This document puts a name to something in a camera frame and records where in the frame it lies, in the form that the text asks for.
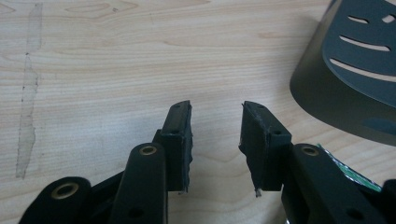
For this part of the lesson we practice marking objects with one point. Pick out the dark grey slotted bin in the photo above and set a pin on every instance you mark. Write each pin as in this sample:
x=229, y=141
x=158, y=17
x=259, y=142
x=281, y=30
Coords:
x=345, y=77

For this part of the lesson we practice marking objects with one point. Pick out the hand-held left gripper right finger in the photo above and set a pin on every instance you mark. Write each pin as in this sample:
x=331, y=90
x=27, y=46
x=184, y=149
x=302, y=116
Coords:
x=261, y=149

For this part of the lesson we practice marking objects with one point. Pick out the green foil wrapper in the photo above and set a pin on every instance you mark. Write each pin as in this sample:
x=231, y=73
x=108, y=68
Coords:
x=351, y=172

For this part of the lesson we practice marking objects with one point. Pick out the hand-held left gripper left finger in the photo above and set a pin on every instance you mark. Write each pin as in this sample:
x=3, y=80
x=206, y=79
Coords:
x=176, y=149

